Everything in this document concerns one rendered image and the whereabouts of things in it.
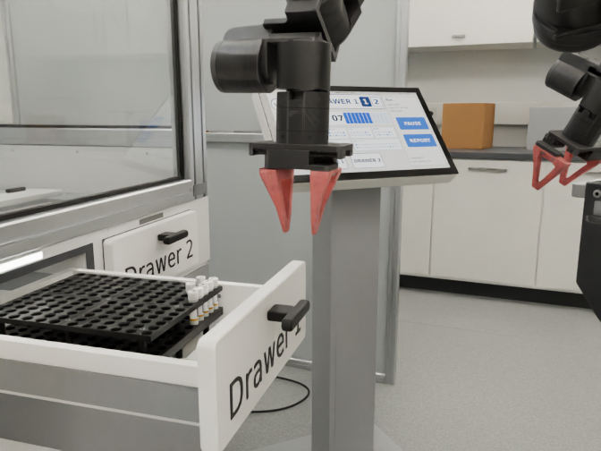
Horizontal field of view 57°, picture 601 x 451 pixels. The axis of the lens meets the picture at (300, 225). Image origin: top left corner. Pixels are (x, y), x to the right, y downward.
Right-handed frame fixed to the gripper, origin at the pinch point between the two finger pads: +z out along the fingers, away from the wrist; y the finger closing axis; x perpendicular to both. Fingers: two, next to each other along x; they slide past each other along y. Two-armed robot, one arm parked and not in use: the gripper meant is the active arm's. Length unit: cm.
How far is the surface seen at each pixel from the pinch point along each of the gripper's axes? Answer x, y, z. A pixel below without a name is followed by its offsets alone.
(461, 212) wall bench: -287, -20, 45
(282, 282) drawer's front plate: -1.3, 2.5, 7.3
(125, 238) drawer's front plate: -17.9, 34.3, 8.1
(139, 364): 15.4, 11.2, 11.4
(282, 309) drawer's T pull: 3.2, 1.0, 8.8
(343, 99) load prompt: -95, 15, -16
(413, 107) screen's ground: -108, -3, -14
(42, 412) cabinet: 1.3, 35.8, 28.6
